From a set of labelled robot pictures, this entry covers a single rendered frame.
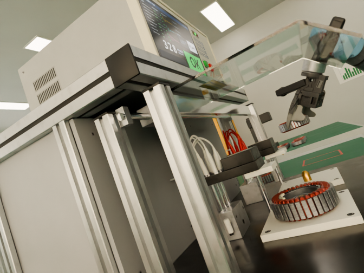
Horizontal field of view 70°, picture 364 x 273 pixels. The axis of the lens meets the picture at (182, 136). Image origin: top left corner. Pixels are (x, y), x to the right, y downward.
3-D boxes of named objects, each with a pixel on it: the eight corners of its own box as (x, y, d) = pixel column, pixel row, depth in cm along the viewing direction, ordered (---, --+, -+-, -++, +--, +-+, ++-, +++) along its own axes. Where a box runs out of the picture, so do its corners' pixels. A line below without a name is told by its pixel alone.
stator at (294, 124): (315, 121, 100) (311, 111, 100) (304, 125, 92) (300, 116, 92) (288, 130, 108) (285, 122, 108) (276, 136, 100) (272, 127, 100)
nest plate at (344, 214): (350, 194, 50) (347, 188, 50) (364, 223, 37) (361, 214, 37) (273, 212, 57) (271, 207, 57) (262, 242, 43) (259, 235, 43)
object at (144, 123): (177, 117, 51) (169, 98, 51) (161, 118, 46) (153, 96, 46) (158, 126, 53) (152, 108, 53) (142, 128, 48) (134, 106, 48)
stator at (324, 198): (332, 193, 50) (325, 175, 51) (349, 210, 40) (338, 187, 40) (275, 209, 54) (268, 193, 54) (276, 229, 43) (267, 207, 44)
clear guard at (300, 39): (342, 68, 54) (330, 42, 54) (363, 36, 32) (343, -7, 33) (205, 128, 68) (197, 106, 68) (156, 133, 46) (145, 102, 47)
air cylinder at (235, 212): (251, 223, 55) (241, 198, 56) (242, 238, 48) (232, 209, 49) (229, 228, 57) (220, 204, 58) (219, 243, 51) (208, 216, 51)
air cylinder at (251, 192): (267, 193, 77) (260, 175, 77) (264, 200, 70) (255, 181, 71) (251, 197, 79) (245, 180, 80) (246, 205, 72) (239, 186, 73)
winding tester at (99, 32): (228, 90, 87) (206, 35, 89) (162, 69, 48) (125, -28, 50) (141, 132, 104) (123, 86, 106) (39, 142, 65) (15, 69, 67)
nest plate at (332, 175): (338, 170, 72) (336, 166, 72) (344, 183, 58) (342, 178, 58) (284, 186, 78) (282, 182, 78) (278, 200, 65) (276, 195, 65)
